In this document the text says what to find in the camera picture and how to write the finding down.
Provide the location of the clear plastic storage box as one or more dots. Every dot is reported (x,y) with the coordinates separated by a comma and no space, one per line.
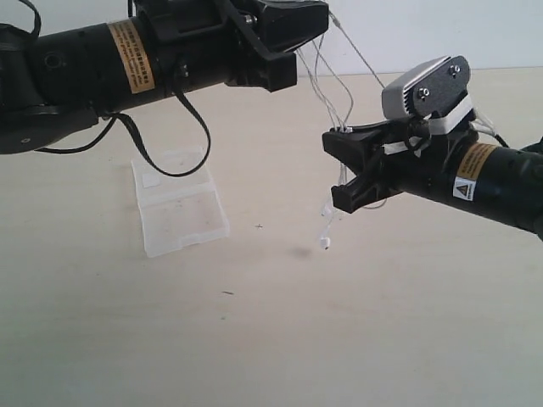
(177,212)

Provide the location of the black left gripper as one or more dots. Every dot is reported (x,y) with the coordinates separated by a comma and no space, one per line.
(195,44)

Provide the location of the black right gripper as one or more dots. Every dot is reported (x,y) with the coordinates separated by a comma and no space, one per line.
(396,157)

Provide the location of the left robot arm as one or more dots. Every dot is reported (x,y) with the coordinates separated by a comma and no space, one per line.
(55,85)

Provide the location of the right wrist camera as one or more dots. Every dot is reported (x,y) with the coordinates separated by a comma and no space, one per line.
(435,91)

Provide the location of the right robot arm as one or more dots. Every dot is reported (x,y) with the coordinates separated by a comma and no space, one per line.
(509,187)

